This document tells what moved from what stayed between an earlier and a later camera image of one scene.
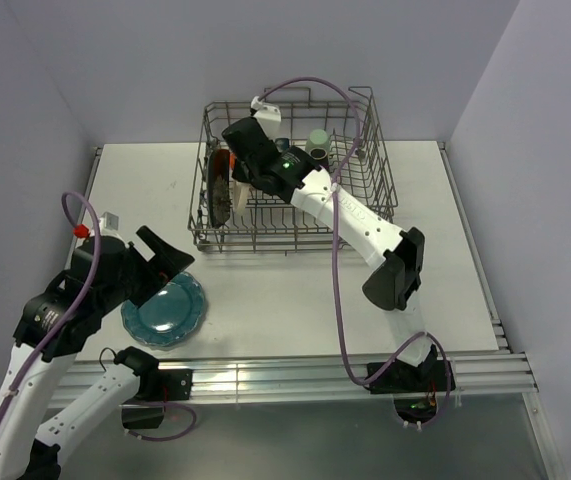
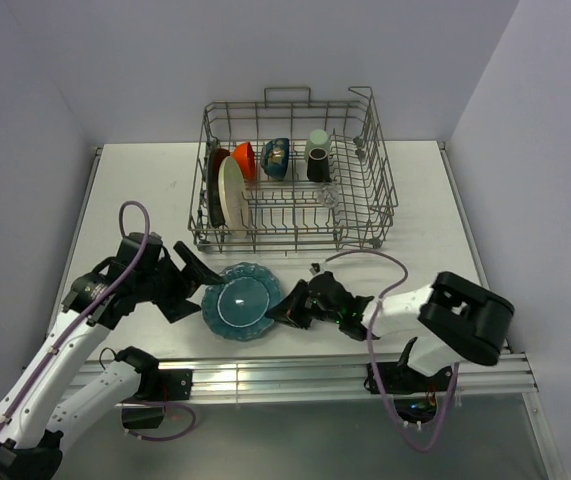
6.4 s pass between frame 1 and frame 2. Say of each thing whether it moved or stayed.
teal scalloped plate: moved
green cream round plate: moved
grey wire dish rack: stayed
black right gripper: moved
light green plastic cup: stayed
